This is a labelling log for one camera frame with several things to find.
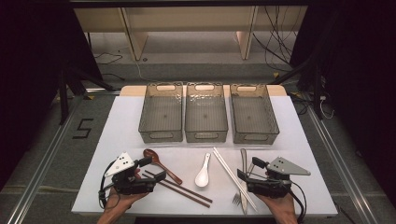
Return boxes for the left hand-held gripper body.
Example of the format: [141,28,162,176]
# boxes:
[104,151,157,196]

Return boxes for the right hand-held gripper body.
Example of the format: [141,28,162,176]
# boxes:
[246,156,312,199]

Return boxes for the brown wooden spoon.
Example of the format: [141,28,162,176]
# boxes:
[143,148,184,186]

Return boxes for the brown chopsticks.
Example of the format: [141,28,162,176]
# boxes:
[214,147,259,212]

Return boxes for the white chopstick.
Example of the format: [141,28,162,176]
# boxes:
[212,147,256,213]

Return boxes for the white ceramic spoon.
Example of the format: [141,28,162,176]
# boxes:
[194,152,212,189]

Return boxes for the clear grey plastic bin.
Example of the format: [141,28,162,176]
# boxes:
[138,81,185,144]
[229,83,280,146]
[184,81,229,144]

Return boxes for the person's left hand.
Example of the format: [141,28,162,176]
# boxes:
[104,187,150,217]

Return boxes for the person's right hand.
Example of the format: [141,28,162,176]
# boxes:
[255,190,299,217]

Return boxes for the white table sheet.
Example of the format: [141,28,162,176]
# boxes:
[70,94,339,217]

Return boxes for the wooden table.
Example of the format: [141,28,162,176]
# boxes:
[120,84,288,97]

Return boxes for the black metal stand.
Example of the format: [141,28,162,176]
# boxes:
[56,62,117,126]
[270,55,325,121]

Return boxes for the black curtain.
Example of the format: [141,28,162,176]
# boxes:
[289,0,396,206]
[0,0,105,190]

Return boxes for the beige wooden desk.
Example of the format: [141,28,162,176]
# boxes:
[74,5,308,62]

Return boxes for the aluminium floor rail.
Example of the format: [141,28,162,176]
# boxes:
[5,92,92,224]
[305,104,380,224]

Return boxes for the white looped cable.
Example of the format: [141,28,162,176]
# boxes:
[318,95,335,120]

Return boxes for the white floor cable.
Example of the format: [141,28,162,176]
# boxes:
[133,60,152,83]

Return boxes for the black floor cable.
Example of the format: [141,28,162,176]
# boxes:
[93,51,124,66]

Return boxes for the bundle of black cables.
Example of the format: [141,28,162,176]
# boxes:
[251,6,301,65]

